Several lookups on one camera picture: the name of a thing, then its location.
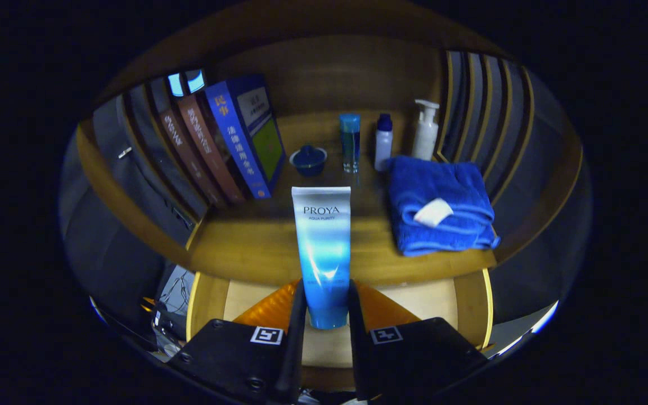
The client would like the dark blue lidded teacup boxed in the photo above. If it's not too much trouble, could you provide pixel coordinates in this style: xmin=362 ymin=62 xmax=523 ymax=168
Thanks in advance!
xmin=289 ymin=145 xmax=328 ymax=178

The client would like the blue cleanser tube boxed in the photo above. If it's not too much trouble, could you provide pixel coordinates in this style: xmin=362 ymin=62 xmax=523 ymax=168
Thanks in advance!
xmin=291 ymin=186 xmax=353 ymax=330

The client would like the folded blue towel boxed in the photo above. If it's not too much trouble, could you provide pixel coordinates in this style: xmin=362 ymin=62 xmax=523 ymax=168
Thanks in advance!
xmin=386 ymin=156 xmax=501 ymax=257

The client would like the black electronic box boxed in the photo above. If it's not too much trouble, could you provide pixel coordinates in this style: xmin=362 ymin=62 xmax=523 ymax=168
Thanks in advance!
xmin=152 ymin=304 xmax=190 ymax=341

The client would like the brown book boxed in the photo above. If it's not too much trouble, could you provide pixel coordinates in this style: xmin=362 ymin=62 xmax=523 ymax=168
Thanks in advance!
xmin=158 ymin=104 xmax=226 ymax=209
xmin=177 ymin=93 xmax=248 ymax=204

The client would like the tangle of cables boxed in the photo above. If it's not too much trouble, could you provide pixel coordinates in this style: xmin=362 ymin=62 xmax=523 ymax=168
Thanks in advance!
xmin=158 ymin=267 xmax=195 ymax=316

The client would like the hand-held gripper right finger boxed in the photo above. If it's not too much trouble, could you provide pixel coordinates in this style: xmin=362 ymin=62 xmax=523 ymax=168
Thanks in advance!
xmin=346 ymin=278 xmax=491 ymax=403

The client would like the white bottle with blue cap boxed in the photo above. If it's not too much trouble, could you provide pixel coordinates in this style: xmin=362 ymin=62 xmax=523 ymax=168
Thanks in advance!
xmin=374 ymin=114 xmax=394 ymax=172

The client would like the white pump bottle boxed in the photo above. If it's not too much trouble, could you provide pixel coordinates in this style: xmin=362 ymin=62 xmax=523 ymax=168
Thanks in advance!
xmin=412 ymin=100 xmax=440 ymax=161

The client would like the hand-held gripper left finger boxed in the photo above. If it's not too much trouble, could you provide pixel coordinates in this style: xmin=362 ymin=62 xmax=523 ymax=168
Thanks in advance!
xmin=166 ymin=278 xmax=308 ymax=405

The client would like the blue glass bottle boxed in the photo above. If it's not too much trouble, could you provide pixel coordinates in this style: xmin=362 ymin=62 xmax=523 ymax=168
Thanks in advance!
xmin=339 ymin=114 xmax=361 ymax=174

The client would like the wooden drawer with black knob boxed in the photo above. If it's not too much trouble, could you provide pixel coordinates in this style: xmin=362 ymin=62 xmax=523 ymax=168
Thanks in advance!
xmin=186 ymin=269 xmax=494 ymax=392

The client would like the thick blue book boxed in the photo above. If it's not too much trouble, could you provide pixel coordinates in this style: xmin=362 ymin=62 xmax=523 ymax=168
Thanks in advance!
xmin=205 ymin=74 xmax=287 ymax=200

